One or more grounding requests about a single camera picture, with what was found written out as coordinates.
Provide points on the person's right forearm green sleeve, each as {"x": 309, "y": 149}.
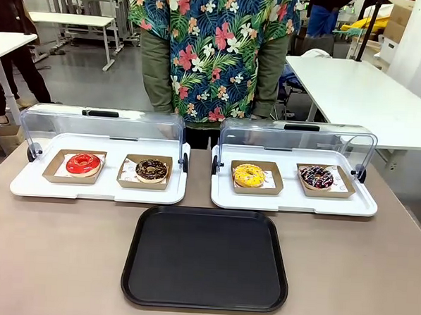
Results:
{"x": 158, "y": 73}

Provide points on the person's left forearm green sleeve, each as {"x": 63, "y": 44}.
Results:
{"x": 269, "y": 76}

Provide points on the yellow glazed donut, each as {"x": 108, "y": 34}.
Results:
{"x": 243, "y": 178}

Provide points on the chocolate sprinkled donut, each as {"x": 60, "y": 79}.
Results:
{"x": 143, "y": 173}

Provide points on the brown paper food tray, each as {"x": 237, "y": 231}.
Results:
{"x": 346, "y": 191}
{"x": 124, "y": 181}
{"x": 52, "y": 172}
{"x": 276, "y": 187}

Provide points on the white display tray base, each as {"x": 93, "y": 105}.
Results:
{"x": 99, "y": 191}
{"x": 292, "y": 204}

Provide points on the black plastic serving tray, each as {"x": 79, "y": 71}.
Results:
{"x": 205, "y": 257}

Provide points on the dark purple drizzled donut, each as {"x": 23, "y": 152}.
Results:
{"x": 310, "y": 177}

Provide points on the red glazed donut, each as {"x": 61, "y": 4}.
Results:
{"x": 75, "y": 166}

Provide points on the clear hinged display cover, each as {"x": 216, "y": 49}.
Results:
{"x": 296, "y": 137}
{"x": 103, "y": 123}

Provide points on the person in floral shirt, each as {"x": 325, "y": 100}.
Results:
{"x": 212, "y": 51}

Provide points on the white rectangular table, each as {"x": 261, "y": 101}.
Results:
{"x": 369, "y": 98}

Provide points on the bystander in blue apron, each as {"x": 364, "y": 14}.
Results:
{"x": 322, "y": 18}

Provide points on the white desk with metal legs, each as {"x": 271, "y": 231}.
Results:
{"x": 73, "y": 19}

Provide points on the black metal pole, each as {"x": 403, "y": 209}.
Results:
{"x": 366, "y": 31}

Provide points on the bystander in dark clothes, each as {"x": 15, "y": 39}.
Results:
{"x": 21, "y": 66}

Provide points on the brown cardboard box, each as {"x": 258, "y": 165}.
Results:
{"x": 398, "y": 19}

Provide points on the white table with leg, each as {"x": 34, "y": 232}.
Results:
{"x": 6, "y": 44}

